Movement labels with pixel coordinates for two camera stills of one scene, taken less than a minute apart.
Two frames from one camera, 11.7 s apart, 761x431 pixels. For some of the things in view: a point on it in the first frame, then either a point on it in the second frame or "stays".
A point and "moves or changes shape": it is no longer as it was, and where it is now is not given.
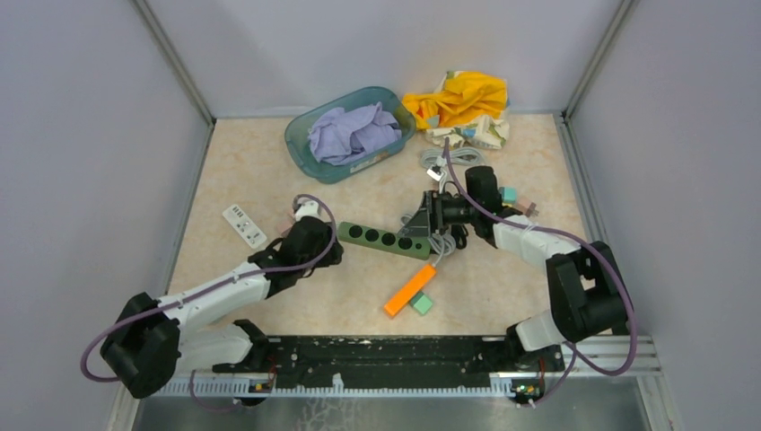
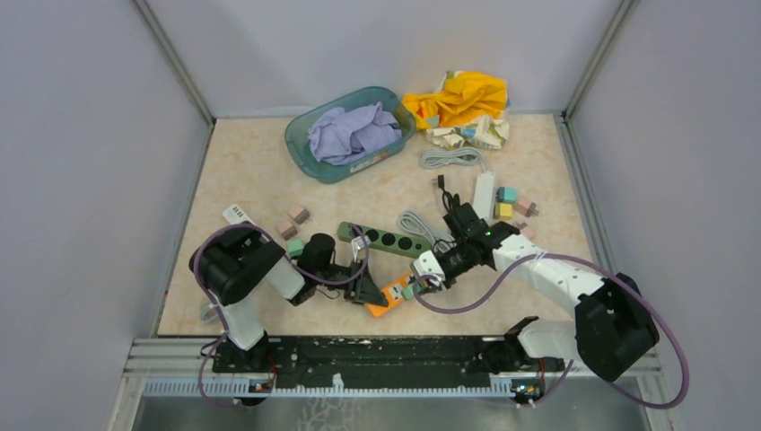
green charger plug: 421,302 moves or changes shape
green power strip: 383,240 stays
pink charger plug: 528,207 stays
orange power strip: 395,303 moves or changes shape
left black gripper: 333,257 to 363,289
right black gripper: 431,215 to 449,281
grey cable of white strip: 436,156 stays
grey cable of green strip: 443,243 stays
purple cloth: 338,136 stays
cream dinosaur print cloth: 486,131 stays
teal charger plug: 509,194 stays
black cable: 459,233 moves or changes shape
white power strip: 245,226 stays
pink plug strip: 284,228 stays
